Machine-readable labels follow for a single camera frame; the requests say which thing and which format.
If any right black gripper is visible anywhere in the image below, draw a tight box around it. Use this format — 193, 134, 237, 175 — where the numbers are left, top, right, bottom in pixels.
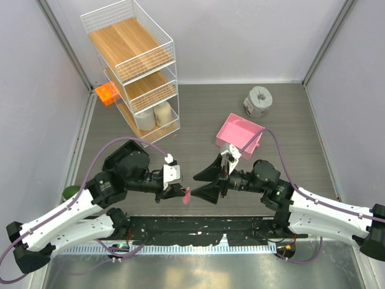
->
191, 153, 265, 204

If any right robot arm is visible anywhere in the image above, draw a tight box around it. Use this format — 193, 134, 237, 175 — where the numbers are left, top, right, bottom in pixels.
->
191, 155, 384, 261

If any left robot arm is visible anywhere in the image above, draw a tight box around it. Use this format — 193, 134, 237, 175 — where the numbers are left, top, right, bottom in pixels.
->
6, 150, 186, 274

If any pink plastic box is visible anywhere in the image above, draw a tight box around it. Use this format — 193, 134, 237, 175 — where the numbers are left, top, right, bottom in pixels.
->
215, 113, 264, 150

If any white toilet paper roll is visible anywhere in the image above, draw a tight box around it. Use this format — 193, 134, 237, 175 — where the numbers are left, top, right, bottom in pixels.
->
134, 108, 156, 131

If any cream lotion bottle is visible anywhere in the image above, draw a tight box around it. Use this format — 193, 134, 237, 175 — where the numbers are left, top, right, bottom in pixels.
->
153, 101, 173, 127

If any grey wrapped paper roll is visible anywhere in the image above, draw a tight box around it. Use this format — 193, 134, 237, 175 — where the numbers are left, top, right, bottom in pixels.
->
244, 86, 273, 119

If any green lime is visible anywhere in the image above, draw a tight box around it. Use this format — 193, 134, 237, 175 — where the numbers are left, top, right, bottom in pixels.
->
62, 185, 80, 200

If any orange plastic crate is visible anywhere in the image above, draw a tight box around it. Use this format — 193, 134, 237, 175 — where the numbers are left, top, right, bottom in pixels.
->
95, 81, 120, 107

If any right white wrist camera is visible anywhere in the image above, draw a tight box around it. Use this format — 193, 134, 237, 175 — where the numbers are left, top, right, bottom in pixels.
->
220, 143, 241, 175

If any white slotted cable duct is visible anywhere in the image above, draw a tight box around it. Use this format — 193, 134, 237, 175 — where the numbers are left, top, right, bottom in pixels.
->
60, 241, 277, 255

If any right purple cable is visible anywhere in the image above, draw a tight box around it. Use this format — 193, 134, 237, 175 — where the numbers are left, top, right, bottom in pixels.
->
239, 129, 385, 222

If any purple cable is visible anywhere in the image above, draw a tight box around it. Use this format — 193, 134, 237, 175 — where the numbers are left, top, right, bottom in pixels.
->
239, 129, 385, 222
0, 137, 171, 284

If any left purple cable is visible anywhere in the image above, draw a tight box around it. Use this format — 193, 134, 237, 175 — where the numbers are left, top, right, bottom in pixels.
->
0, 137, 171, 284

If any white wire shelf rack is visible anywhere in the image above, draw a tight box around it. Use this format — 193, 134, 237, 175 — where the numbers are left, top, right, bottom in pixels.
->
81, 1, 180, 143

